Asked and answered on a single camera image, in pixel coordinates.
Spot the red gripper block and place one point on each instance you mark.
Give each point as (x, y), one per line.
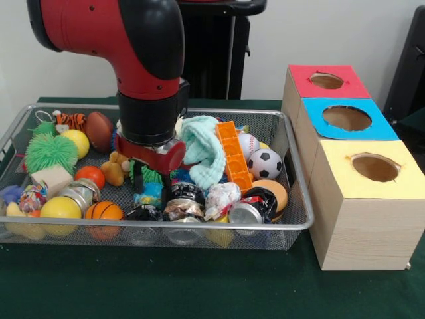
(163, 159)

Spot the pale blue waffle cloth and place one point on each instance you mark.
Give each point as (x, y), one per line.
(202, 149)

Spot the cream yellow knitted cloth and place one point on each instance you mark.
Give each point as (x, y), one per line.
(178, 126)

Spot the crushed shiny silver can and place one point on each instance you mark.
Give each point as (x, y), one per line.
(81, 195)

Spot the long orange toy brick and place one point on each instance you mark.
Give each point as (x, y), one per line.
(234, 158)

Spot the large green spiky ball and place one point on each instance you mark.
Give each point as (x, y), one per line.
(51, 154)

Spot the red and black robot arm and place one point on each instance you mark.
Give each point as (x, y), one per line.
(126, 46)

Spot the shallow clear mesh bin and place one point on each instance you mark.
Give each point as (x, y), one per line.
(285, 199)

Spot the wooden box with three holes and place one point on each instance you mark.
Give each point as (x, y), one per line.
(358, 232)

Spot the light green spiky ball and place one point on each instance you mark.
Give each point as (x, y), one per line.
(154, 175)

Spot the small blue globe ball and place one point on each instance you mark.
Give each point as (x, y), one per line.
(153, 196)

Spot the small brown teddy toy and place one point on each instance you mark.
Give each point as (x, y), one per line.
(114, 167)

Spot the small orange basketball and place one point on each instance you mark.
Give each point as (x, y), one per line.
(105, 212)

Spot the plain red ball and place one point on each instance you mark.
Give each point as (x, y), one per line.
(89, 177)

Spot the small brown football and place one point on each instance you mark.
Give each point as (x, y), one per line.
(99, 131)

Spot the yellow smiley ball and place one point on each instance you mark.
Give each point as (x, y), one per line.
(61, 208)

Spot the striped orange tiger toy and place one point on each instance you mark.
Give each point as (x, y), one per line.
(70, 121)

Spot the plain wooden cube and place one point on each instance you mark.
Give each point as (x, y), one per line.
(52, 181)

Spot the white baseball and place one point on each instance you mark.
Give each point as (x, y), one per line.
(249, 145)

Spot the black drink can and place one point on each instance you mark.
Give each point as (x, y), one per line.
(252, 206)

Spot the small soccer ball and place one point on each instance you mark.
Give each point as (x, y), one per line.
(265, 164)

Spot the dark green table cloth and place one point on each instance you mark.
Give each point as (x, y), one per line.
(199, 286)

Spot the black upright panel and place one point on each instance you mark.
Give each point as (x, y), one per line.
(412, 66)

